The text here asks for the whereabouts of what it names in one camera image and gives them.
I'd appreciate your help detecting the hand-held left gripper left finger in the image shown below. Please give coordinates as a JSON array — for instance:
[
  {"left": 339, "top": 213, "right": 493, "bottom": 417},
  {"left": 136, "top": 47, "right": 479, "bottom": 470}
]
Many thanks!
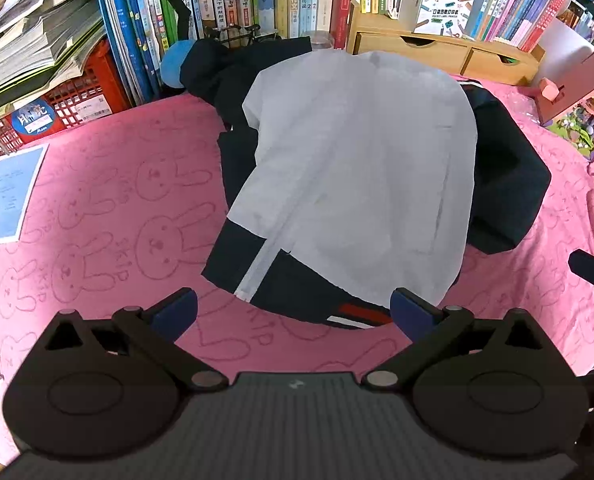
[{"left": 43, "top": 287, "right": 229, "bottom": 393}]

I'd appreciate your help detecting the red plastic crate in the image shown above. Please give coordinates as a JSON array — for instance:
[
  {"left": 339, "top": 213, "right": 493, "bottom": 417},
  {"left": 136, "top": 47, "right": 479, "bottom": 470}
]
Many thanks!
[{"left": 0, "top": 35, "right": 132, "bottom": 166}]

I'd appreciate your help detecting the blue plush ball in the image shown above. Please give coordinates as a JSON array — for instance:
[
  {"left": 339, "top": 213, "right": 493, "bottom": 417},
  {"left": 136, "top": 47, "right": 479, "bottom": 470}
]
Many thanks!
[{"left": 159, "top": 40, "right": 198, "bottom": 90}]

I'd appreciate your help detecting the miniature bicycle model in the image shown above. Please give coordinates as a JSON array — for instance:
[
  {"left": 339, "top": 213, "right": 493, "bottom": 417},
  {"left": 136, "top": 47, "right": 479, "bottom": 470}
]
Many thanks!
[{"left": 204, "top": 22, "right": 282, "bottom": 51}]

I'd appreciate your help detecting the stack of papers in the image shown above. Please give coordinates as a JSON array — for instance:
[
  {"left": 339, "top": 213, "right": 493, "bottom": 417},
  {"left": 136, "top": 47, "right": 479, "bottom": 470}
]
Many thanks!
[{"left": 0, "top": 0, "right": 108, "bottom": 111}]

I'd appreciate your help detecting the white printed box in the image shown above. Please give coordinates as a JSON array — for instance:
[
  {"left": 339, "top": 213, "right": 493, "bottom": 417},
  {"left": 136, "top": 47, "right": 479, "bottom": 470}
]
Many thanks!
[{"left": 396, "top": 0, "right": 475, "bottom": 36}]

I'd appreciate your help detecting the blue paper sheet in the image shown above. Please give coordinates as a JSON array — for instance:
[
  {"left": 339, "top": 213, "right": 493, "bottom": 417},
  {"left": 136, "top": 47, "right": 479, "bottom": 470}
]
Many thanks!
[{"left": 0, "top": 143, "right": 50, "bottom": 246}]

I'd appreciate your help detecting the wooden drawer organizer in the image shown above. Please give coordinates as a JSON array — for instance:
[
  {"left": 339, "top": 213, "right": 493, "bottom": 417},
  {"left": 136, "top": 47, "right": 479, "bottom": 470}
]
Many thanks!
[{"left": 346, "top": 0, "right": 548, "bottom": 87}]

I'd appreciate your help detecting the pink toy house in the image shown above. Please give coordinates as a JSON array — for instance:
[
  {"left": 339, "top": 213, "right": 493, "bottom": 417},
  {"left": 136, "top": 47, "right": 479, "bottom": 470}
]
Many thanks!
[{"left": 537, "top": 47, "right": 594, "bottom": 161}]

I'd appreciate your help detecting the black hanging strap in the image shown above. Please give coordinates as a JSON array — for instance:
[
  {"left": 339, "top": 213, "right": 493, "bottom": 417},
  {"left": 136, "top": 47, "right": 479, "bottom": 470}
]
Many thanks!
[{"left": 169, "top": 0, "right": 198, "bottom": 43}]

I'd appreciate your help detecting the white and navy jacket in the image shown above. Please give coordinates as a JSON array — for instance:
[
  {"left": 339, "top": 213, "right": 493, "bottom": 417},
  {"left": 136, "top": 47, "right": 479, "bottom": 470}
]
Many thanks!
[{"left": 179, "top": 37, "right": 552, "bottom": 331}]

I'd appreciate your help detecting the pink rabbit-print blanket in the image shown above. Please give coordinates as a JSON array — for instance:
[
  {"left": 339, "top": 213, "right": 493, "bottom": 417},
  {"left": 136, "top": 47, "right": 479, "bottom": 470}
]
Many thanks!
[{"left": 0, "top": 72, "right": 594, "bottom": 466}]

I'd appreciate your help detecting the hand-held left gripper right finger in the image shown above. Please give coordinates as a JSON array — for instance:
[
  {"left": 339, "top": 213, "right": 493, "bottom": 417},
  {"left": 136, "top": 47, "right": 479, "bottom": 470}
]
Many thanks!
[{"left": 362, "top": 287, "right": 550, "bottom": 393}]

